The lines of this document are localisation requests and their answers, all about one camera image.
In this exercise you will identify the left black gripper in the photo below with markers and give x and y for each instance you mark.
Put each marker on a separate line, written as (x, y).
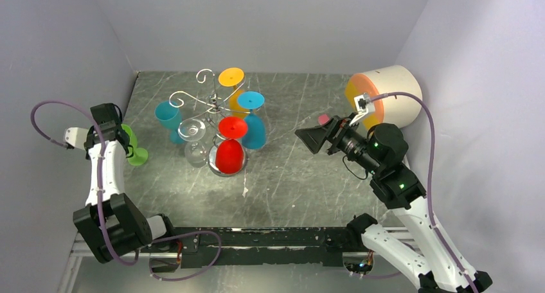
(91, 132)

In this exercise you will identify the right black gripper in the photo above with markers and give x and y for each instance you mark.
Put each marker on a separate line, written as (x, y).
(314, 137)

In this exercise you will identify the green plastic wine glass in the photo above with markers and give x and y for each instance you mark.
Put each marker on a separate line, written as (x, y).
(137, 155)

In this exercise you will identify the blue plastic wine glass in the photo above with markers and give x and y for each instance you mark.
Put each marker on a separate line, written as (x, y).
(255, 137)
(170, 117)

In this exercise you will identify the clear wine glass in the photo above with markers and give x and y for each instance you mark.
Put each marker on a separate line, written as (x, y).
(192, 132)

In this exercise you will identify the red plastic wine glass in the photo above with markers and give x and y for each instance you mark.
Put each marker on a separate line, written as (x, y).
(230, 155)

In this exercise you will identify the orange plastic wine glass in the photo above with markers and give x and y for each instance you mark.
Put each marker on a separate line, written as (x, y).
(233, 77)

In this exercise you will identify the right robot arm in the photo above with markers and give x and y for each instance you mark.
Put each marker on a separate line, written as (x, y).
(438, 266)

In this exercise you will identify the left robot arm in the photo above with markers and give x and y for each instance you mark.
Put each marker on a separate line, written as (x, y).
(110, 223)

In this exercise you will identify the chrome wine glass rack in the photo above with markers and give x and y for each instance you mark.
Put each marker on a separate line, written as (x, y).
(216, 108)

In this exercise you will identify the pink small block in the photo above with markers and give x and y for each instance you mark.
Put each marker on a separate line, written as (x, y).
(323, 119)

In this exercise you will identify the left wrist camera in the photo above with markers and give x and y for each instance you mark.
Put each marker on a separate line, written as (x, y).
(75, 138)

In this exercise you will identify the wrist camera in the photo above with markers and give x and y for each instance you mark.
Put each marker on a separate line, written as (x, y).
(364, 107)
(75, 138)

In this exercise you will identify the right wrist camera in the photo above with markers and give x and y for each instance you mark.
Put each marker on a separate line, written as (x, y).
(364, 107)

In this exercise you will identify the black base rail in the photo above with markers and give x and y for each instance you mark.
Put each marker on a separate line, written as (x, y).
(327, 246)

